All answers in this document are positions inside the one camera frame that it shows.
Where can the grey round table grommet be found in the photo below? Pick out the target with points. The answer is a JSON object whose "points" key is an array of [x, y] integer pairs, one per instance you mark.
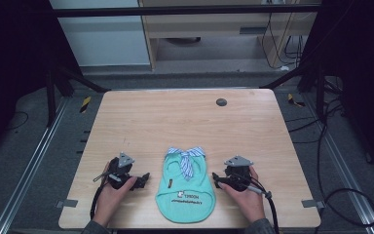
{"points": [[221, 102]]}

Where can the yellow black striped tape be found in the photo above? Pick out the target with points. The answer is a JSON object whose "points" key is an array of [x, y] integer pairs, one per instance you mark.
{"points": [[294, 100], [85, 104]]}

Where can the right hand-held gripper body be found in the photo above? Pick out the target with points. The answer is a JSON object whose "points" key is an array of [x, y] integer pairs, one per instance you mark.
{"points": [[238, 175]]}

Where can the teal pet shirt striped bow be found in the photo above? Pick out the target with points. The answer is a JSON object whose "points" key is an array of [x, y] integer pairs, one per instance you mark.
{"points": [[185, 191]]}

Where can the light wooden desk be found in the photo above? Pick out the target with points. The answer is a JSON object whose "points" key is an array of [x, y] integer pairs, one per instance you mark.
{"points": [[207, 27]]}

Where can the grey metal table bracket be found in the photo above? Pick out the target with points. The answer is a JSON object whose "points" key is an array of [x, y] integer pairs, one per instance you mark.
{"points": [[312, 203], [67, 203]]}

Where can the person's left hand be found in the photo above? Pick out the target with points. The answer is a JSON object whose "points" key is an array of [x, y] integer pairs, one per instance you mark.
{"points": [[110, 198]]}

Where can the white cabinet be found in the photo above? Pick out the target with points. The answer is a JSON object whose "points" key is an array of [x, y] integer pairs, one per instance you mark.
{"points": [[104, 39]]}

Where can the person's right hand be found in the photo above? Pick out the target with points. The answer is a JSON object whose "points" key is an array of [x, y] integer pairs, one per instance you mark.
{"points": [[248, 201]]}

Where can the black horizontal frame bar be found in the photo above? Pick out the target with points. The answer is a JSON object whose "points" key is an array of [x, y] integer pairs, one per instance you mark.
{"points": [[175, 11]]}

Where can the aluminium floor rail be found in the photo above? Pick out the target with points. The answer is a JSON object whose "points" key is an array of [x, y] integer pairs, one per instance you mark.
{"points": [[344, 162], [29, 165]]}

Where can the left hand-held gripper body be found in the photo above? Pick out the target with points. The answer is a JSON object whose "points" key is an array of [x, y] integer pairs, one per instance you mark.
{"points": [[120, 172]]}

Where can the black metal stand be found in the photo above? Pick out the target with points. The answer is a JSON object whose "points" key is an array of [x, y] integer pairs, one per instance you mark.
{"points": [[311, 81], [55, 91]]}

